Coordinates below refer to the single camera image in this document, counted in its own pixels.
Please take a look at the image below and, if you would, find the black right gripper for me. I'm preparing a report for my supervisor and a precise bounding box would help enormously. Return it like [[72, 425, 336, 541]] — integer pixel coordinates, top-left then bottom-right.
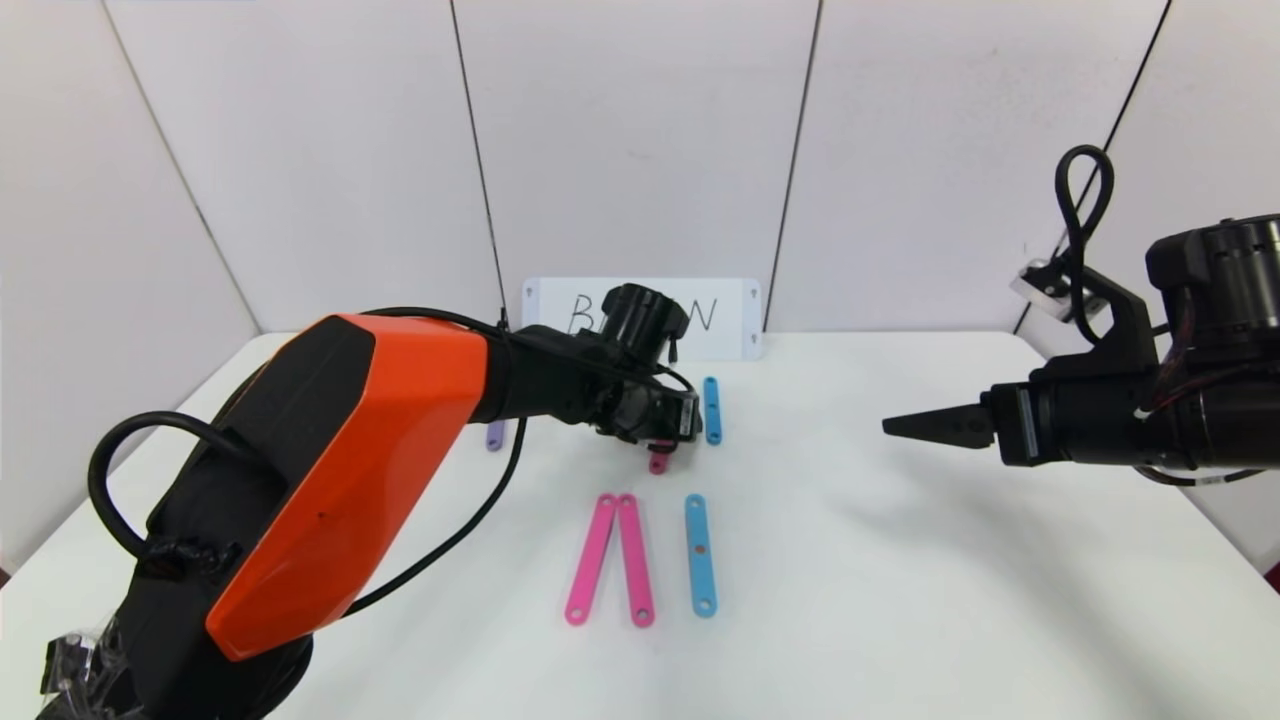
[[882, 379, 1203, 468]]

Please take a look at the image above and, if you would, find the white BRAIN sign card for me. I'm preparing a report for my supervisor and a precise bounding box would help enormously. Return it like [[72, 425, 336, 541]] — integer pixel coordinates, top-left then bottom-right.
[[522, 277, 763, 361]]

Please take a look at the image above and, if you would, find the blue bar with orange underside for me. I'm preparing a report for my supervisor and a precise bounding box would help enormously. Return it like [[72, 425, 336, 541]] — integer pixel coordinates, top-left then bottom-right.
[[685, 494, 719, 619]]

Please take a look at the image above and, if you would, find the long pink bar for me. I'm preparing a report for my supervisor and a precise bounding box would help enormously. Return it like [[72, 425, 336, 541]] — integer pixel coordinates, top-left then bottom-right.
[[617, 493, 657, 629], [565, 493, 618, 627]]

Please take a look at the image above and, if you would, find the crinkled clear plastic wrap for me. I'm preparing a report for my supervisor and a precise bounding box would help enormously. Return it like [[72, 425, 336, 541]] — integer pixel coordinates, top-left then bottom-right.
[[40, 620, 136, 720]]

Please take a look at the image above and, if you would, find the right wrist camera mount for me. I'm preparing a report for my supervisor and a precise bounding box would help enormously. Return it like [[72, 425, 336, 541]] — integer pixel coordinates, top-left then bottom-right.
[[1010, 258, 1161, 379]]

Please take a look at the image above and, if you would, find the black right arm cable loop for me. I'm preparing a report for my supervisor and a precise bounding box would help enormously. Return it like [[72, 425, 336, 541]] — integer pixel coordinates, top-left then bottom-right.
[[1055, 145, 1116, 341]]

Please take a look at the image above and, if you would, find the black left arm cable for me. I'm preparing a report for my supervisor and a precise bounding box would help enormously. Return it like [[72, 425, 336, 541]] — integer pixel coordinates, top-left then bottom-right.
[[88, 410, 526, 619]]

